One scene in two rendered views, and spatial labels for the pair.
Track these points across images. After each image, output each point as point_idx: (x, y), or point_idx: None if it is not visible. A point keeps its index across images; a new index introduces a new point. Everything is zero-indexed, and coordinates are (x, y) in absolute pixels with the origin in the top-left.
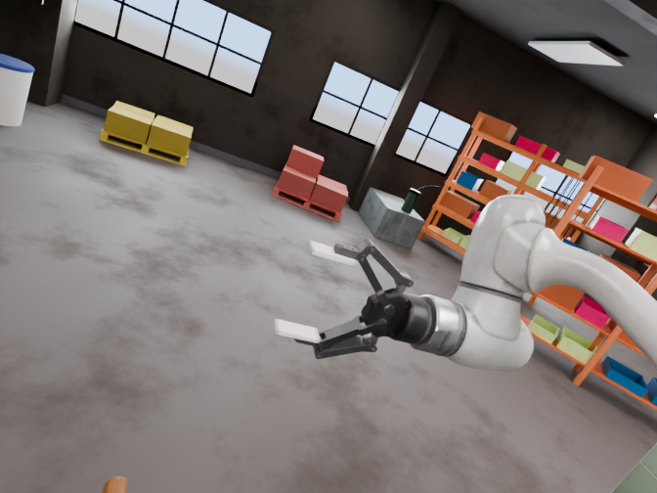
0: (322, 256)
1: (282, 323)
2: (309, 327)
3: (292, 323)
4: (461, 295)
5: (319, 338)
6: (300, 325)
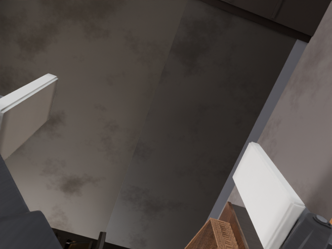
0: (37, 128)
1: (247, 159)
2: (278, 190)
3: (261, 164)
4: None
5: (264, 245)
6: (268, 176)
